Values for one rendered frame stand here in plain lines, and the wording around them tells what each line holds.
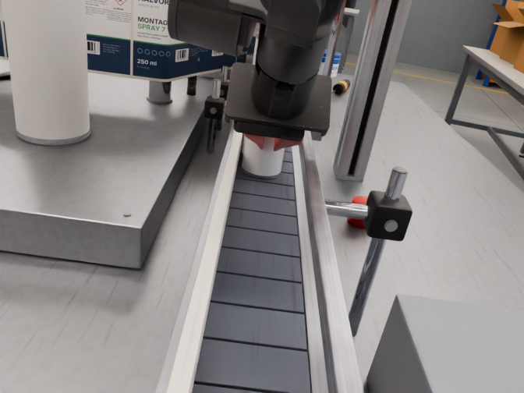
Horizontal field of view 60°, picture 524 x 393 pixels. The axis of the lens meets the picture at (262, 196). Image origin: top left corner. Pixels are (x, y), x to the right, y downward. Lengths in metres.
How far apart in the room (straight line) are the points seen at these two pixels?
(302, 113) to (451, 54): 7.96
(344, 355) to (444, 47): 8.17
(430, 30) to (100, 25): 7.67
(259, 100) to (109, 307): 0.23
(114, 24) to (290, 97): 0.45
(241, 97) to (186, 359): 0.26
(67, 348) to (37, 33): 0.35
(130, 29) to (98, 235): 0.42
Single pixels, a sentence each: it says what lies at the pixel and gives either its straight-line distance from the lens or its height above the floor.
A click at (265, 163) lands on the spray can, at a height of 0.90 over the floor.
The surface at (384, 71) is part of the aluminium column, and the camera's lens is 0.69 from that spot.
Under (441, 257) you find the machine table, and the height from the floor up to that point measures 0.83.
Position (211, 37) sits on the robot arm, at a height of 1.06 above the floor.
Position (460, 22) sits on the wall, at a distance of 8.34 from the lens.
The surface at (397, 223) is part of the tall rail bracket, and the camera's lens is 0.36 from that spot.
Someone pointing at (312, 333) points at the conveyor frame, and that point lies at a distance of 0.35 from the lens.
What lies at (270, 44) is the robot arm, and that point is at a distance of 0.37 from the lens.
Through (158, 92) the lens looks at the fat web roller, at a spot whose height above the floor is 0.90.
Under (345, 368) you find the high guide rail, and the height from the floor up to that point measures 0.96.
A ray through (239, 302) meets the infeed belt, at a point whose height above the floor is 0.88.
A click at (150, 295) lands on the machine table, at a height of 0.83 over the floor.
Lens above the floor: 1.11
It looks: 27 degrees down
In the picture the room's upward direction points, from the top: 9 degrees clockwise
